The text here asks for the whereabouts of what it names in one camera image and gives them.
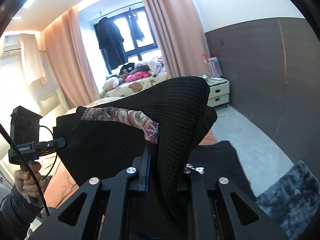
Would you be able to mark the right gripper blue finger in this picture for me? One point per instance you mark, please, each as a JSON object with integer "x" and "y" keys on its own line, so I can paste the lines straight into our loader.
{"x": 140, "y": 183}

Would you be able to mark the black t-shirt floral trim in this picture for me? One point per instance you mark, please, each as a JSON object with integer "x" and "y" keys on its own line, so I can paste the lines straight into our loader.
{"x": 168, "y": 119}

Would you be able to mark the person's left forearm sleeve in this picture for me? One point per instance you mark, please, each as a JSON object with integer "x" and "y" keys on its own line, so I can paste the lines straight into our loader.
{"x": 18, "y": 213}

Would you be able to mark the stack of folded clothes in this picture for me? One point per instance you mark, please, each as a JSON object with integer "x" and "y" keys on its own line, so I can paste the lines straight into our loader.
{"x": 220, "y": 160}

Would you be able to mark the person's left hand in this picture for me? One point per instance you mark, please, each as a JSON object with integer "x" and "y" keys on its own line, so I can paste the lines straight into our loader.
{"x": 24, "y": 182}

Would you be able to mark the white hanging garment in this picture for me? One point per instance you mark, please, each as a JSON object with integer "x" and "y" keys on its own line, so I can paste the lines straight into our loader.
{"x": 33, "y": 69}

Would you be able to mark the orange bed blanket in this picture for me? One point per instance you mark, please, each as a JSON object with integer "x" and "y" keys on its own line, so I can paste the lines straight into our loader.
{"x": 61, "y": 185}

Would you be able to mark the cream duvet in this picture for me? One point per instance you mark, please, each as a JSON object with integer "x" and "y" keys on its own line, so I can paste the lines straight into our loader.
{"x": 111, "y": 101}

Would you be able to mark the left pink curtain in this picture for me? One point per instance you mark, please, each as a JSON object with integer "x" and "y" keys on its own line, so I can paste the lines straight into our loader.
{"x": 67, "y": 56}

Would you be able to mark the pink curtain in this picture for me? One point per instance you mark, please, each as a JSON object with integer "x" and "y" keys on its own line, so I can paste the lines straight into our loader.
{"x": 180, "y": 36}
{"x": 67, "y": 56}

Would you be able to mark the white air conditioner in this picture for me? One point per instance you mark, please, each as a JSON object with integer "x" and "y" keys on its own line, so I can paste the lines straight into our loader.
{"x": 11, "y": 45}

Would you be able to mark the white plush toy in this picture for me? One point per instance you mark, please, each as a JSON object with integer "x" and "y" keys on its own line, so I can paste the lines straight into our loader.
{"x": 110, "y": 84}

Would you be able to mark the pink cloth on daybed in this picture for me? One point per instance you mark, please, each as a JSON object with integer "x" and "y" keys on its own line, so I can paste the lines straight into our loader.
{"x": 137, "y": 76}

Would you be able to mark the black penguin plush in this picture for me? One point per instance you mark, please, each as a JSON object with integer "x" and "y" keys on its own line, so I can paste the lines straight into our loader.
{"x": 127, "y": 68}

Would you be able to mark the cream bedside cabinet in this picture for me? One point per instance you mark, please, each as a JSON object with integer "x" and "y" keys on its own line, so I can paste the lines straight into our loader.
{"x": 219, "y": 91}

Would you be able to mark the hanging black coat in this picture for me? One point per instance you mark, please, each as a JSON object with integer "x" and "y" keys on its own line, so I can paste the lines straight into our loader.
{"x": 111, "y": 42}

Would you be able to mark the hanging dark trousers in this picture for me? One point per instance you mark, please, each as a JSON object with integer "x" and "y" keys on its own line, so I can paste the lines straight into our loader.
{"x": 135, "y": 26}

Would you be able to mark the gray shaggy rug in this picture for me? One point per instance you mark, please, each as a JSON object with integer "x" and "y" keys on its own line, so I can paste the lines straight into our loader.
{"x": 293, "y": 200}

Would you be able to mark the right pink curtain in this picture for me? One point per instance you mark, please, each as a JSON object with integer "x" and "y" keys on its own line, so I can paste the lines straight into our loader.
{"x": 180, "y": 36}

